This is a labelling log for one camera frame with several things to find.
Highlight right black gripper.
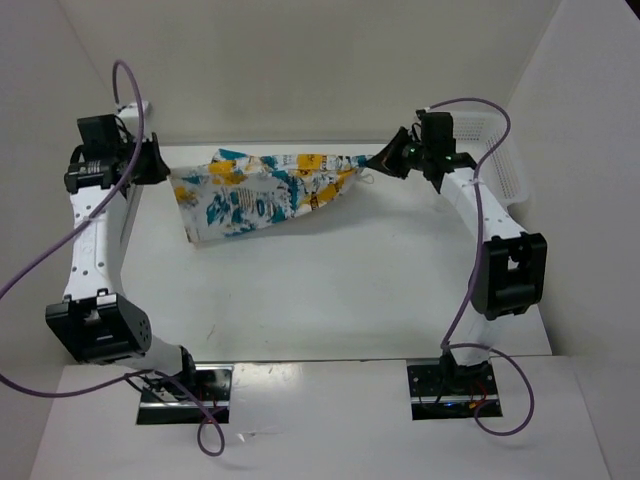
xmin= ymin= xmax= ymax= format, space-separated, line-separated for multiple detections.
xmin=366 ymin=126 xmax=430 ymax=180

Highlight patterned white teal yellow shorts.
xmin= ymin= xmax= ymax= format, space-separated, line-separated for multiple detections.
xmin=169 ymin=149 xmax=371 ymax=244

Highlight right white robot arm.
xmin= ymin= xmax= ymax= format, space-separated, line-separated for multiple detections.
xmin=367 ymin=111 xmax=547 ymax=393

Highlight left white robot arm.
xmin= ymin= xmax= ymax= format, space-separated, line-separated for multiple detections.
xmin=45 ymin=109 xmax=200 ymax=400

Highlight white plastic basket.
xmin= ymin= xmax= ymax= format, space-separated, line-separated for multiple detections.
xmin=451 ymin=111 xmax=530 ymax=207

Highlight aluminium table edge rail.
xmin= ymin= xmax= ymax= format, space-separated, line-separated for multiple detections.
xmin=117 ymin=142 xmax=159 ymax=261

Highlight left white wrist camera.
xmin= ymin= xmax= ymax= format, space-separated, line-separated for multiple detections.
xmin=117 ymin=100 xmax=151 ymax=121

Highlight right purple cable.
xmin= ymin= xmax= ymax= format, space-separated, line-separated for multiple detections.
xmin=422 ymin=97 xmax=535 ymax=437

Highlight purple cable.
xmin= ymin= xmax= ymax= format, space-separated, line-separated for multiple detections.
xmin=0 ymin=59 xmax=226 ymax=459
xmin=422 ymin=97 xmax=535 ymax=437

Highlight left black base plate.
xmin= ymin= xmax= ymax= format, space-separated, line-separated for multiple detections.
xmin=136 ymin=363 xmax=233 ymax=426

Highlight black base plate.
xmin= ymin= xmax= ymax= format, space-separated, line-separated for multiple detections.
xmin=136 ymin=363 xmax=233 ymax=426
xmin=406 ymin=359 xmax=503 ymax=421

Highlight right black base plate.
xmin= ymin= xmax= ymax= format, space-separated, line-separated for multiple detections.
xmin=406 ymin=359 xmax=503 ymax=421

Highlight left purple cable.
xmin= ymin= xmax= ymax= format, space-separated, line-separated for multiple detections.
xmin=0 ymin=59 xmax=226 ymax=459

